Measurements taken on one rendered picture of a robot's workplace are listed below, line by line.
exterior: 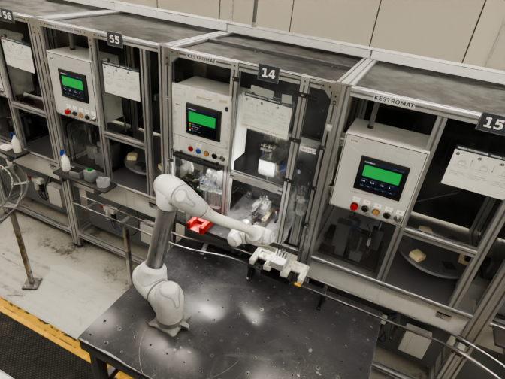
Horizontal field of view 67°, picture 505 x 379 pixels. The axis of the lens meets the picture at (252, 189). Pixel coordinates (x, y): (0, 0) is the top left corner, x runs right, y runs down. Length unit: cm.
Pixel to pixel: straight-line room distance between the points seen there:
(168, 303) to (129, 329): 32
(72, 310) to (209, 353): 153
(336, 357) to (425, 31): 425
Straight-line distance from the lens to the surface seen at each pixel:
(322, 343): 240
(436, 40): 556
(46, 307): 357
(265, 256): 253
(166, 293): 217
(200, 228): 258
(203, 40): 275
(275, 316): 246
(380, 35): 560
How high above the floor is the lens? 254
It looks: 32 degrees down
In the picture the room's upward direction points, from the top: 7 degrees clockwise
